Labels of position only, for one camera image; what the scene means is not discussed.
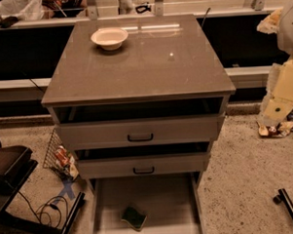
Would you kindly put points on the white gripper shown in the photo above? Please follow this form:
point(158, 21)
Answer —
point(289, 30)

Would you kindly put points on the green yellow sponge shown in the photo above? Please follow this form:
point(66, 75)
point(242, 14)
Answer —
point(133, 218)

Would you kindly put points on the top grey drawer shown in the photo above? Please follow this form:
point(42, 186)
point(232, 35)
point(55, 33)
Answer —
point(79, 136)

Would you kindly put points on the middle grey drawer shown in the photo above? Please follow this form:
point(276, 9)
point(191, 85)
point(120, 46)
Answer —
point(144, 165)

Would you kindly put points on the grey drawer cabinet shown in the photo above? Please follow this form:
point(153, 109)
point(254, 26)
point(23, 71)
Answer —
point(165, 69)

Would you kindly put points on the bottom open grey drawer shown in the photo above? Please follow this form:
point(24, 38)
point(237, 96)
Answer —
point(171, 203)

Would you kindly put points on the crumpled snack wrapper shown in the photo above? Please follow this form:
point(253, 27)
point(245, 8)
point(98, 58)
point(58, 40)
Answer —
point(283, 129)

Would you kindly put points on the black bar on floor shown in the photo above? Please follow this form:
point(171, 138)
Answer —
point(282, 197)

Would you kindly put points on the black clip on ledge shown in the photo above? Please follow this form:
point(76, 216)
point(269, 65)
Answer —
point(143, 8)

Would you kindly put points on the white bowl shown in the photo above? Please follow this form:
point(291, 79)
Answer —
point(110, 38)

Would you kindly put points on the orange snack packet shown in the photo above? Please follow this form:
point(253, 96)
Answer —
point(61, 156)

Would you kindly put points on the white plastic bag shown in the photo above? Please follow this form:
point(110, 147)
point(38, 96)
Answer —
point(22, 9)

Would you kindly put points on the wire mesh basket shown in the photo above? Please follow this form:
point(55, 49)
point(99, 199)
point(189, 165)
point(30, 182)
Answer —
point(69, 172)

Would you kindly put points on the black cart frame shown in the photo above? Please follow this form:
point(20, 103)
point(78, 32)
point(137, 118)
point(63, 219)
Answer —
point(16, 165)

